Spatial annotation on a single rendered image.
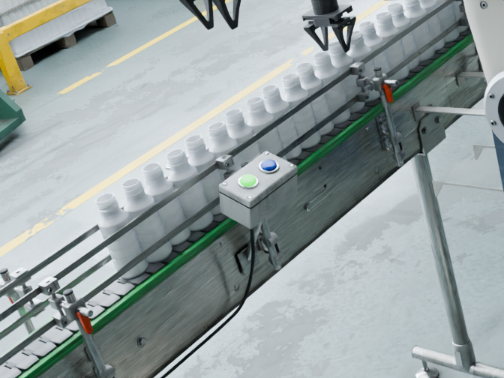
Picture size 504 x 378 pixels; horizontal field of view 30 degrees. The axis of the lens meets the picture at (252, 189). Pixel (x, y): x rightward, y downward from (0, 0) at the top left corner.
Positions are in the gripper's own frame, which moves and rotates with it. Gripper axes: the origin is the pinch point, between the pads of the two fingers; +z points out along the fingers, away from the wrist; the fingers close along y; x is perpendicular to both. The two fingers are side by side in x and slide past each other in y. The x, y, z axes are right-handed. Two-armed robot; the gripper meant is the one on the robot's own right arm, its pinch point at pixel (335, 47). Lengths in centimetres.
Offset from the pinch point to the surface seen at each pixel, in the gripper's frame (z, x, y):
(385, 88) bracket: 9.1, 1.1, -12.5
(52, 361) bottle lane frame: 17, 96, -7
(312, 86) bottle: 3.4, 13.2, -2.6
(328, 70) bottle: 2.6, 6.7, -2.4
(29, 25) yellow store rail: 78, -205, 482
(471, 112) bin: 22.4, -15.4, -22.0
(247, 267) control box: 27, 50, -7
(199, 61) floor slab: 118, -238, 344
